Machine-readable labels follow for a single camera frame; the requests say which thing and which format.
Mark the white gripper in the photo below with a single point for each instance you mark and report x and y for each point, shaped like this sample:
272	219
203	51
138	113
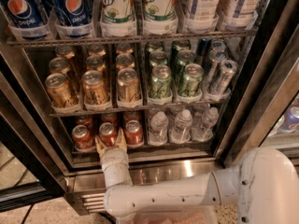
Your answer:
113	157

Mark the red coke can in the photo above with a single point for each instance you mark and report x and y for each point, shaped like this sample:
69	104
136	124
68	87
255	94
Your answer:
83	138
133	133
108	134

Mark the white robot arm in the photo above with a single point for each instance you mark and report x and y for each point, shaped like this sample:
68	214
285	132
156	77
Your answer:
263	184

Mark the front middle orange can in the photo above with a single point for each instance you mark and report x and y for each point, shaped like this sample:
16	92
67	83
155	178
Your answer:
95	88

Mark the front right orange can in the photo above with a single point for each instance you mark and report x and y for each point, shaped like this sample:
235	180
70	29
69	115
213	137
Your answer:
128	85

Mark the front left green can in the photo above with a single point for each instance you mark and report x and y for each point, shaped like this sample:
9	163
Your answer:
160	82

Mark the front left orange can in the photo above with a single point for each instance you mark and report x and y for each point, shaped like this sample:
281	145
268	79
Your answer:
60	91

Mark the second row middle orange can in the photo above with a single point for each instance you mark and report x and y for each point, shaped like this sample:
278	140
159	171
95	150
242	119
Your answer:
96	62

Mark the second row orange can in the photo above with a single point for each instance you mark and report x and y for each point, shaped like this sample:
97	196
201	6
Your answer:
61	65
96	62
125	60

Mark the second row right orange can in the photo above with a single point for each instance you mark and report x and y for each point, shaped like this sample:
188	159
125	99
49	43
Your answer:
125	60

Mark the second row left orange can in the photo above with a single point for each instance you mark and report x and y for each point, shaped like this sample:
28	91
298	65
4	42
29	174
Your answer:
61	65

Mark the front right green can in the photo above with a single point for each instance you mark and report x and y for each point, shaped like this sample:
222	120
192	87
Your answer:
190	81

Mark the second row left green can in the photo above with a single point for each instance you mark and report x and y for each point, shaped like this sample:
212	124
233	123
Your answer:
157	58

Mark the second row green can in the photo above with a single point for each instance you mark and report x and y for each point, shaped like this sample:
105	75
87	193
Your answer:
157	58
183	58

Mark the second row right green can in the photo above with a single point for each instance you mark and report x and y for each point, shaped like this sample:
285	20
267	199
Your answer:
183	58

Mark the front silver slim can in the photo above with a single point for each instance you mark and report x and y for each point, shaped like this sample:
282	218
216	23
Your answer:
225	73

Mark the silver slim can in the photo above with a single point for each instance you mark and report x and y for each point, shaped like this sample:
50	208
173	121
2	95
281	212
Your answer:
225	73
214	58

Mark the blue can behind glass door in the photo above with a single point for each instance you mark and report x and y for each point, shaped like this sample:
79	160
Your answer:
291	119

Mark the left water bottle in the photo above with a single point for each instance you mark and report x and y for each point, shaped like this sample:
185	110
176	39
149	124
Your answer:
158	129

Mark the water bottle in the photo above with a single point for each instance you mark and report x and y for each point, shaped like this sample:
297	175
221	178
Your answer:
180	132
158	129
203	129

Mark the middle water bottle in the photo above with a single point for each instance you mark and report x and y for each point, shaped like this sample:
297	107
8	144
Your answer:
180	132

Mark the right water bottle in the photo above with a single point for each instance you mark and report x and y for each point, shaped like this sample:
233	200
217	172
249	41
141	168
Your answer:
203	129

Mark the left 7UP bottle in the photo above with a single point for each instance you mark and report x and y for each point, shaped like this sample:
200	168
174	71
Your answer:
118	16

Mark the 7up bottle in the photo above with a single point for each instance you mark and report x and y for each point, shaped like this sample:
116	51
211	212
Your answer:
118	16
159	15

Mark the right 7UP bottle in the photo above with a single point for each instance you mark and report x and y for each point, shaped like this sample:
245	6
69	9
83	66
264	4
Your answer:
159	15

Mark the right Pepsi bottle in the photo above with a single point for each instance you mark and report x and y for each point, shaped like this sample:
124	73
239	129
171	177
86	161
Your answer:
74	17

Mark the pepsi bottle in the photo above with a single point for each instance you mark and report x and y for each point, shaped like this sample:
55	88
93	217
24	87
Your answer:
26	14
74	17

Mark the left white labelled bottle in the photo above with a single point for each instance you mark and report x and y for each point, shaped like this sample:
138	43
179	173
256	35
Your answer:
200	15

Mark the white labelled bottle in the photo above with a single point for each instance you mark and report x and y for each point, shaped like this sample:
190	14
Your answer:
200	15
236	14

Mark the left Pepsi bottle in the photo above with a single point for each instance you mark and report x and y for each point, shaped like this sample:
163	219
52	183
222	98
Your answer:
26	14

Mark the right white labelled bottle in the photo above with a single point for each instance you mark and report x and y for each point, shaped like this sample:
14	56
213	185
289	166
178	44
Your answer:
236	14

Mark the middle wire shelf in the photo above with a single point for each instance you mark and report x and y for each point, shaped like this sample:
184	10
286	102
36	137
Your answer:
54	114

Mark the wire shelf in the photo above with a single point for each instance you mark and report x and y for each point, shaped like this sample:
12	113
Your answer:
127	39
54	114

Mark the top wire shelf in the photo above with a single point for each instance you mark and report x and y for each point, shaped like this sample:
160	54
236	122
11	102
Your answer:
127	39

